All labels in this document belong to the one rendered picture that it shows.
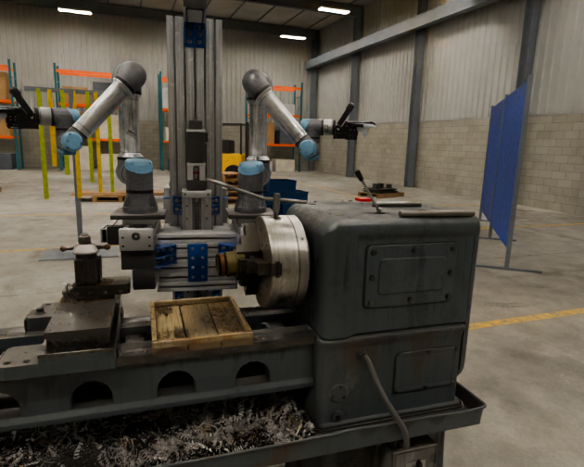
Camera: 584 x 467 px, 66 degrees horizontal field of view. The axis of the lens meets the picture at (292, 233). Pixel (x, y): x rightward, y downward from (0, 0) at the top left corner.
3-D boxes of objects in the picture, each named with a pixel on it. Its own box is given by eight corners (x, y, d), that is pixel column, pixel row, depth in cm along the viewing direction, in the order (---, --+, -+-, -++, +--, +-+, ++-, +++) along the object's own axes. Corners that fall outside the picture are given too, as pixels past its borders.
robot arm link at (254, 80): (249, 59, 194) (323, 146, 197) (256, 64, 205) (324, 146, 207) (231, 78, 197) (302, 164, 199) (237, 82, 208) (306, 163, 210)
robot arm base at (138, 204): (125, 208, 207) (124, 187, 205) (158, 208, 211) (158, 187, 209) (120, 213, 193) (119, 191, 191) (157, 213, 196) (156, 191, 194)
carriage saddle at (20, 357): (124, 308, 166) (123, 292, 165) (118, 367, 123) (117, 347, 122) (32, 315, 157) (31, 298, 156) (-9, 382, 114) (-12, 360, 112)
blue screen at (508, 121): (459, 219, 963) (471, 106, 917) (500, 221, 939) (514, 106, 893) (472, 266, 578) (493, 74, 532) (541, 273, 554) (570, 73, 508)
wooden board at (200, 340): (232, 304, 173) (232, 295, 172) (253, 344, 139) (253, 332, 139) (150, 311, 164) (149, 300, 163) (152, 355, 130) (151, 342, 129)
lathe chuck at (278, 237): (270, 280, 176) (275, 203, 165) (295, 323, 148) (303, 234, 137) (247, 281, 173) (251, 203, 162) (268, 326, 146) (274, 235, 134)
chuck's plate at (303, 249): (278, 279, 177) (285, 203, 166) (304, 322, 150) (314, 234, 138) (270, 280, 176) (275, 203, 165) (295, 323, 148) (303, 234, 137)
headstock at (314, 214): (405, 284, 205) (412, 199, 198) (477, 324, 161) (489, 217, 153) (280, 294, 187) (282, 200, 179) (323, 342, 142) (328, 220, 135)
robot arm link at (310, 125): (301, 136, 219) (302, 119, 217) (323, 137, 218) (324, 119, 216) (298, 136, 211) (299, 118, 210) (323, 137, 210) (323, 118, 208)
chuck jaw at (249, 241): (265, 255, 158) (260, 224, 163) (269, 249, 154) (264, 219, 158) (234, 257, 155) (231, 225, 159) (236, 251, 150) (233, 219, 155)
